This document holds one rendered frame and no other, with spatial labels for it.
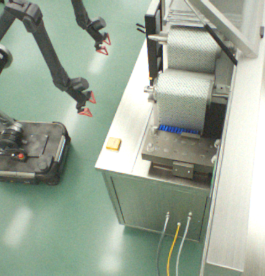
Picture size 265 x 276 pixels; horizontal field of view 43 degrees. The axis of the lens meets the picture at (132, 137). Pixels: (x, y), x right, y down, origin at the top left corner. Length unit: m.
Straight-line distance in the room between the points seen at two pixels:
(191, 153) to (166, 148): 0.13
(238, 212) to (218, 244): 0.10
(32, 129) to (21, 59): 1.30
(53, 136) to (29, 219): 0.69
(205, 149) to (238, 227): 0.89
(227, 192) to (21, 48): 3.62
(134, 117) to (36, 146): 1.10
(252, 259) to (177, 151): 0.78
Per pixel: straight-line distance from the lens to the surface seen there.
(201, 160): 1.66
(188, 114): 1.68
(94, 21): 2.09
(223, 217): 0.86
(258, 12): 1.37
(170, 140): 1.72
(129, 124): 1.96
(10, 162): 2.87
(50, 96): 3.54
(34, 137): 2.91
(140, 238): 2.59
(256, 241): 1.08
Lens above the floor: 2.44
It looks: 54 degrees down
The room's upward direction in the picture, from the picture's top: 9 degrees counter-clockwise
